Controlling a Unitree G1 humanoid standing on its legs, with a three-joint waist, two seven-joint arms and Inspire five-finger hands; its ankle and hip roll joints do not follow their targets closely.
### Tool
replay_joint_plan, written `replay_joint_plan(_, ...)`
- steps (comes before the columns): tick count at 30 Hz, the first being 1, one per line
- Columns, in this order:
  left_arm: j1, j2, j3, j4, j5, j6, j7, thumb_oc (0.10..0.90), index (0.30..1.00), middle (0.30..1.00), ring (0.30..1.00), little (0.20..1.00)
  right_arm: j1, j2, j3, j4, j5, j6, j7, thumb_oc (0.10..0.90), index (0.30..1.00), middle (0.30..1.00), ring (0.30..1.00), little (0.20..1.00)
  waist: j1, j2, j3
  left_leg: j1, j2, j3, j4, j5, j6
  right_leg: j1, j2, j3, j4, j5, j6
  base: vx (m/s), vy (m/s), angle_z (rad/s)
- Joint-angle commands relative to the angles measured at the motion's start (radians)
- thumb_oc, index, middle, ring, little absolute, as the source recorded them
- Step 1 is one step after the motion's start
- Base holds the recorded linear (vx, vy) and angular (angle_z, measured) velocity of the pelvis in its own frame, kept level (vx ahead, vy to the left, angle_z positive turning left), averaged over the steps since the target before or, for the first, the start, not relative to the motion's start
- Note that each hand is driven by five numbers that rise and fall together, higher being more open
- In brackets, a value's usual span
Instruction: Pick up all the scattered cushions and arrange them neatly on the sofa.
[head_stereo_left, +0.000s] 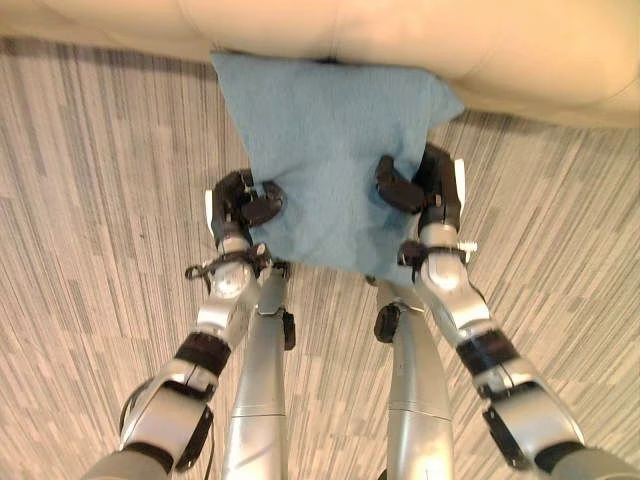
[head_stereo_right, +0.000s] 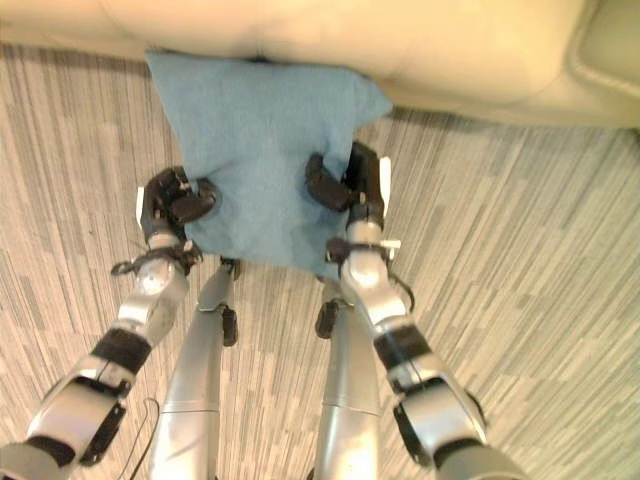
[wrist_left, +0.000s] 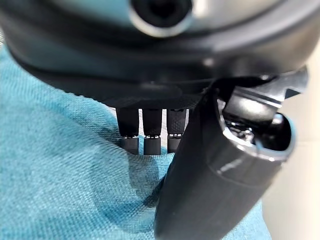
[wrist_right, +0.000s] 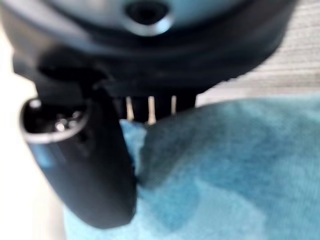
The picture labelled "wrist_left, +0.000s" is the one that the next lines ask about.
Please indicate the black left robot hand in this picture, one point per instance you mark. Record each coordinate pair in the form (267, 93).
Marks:
(160, 70)

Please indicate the teal fabric cushion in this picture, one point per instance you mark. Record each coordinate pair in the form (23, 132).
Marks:
(62, 162)

